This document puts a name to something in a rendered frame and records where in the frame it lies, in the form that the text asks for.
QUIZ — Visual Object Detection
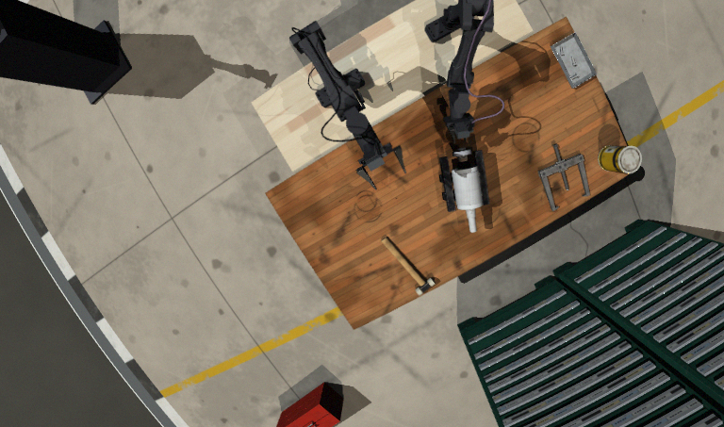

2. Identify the red tool box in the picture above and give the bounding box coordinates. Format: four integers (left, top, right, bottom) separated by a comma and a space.
276, 382, 343, 427

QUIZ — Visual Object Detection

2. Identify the wooden-handled mallet with white faces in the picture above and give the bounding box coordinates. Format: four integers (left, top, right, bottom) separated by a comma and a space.
381, 237, 436, 296

